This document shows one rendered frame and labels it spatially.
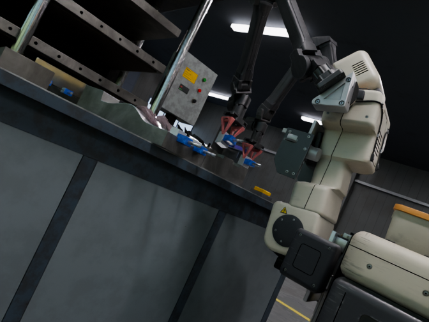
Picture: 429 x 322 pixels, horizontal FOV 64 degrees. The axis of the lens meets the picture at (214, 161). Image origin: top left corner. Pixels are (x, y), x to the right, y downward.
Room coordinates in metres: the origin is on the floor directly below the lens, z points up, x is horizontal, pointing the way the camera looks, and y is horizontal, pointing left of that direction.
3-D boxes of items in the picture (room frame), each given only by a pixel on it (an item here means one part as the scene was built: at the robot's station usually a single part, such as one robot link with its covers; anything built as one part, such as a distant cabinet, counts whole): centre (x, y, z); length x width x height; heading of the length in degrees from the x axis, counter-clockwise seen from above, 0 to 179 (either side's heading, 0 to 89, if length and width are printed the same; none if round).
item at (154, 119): (1.38, 0.31, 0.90); 0.26 x 0.18 x 0.08; 58
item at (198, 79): (2.34, 0.40, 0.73); 0.30 x 0.22 x 1.47; 131
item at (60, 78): (1.92, 1.04, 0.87); 0.50 x 0.27 x 0.17; 41
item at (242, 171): (1.67, 0.10, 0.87); 0.50 x 0.26 x 0.14; 41
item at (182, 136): (1.19, 0.12, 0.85); 0.13 x 0.05 x 0.05; 58
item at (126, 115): (1.37, 0.32, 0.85); 0.50 x 0.26 x 0.11; 58
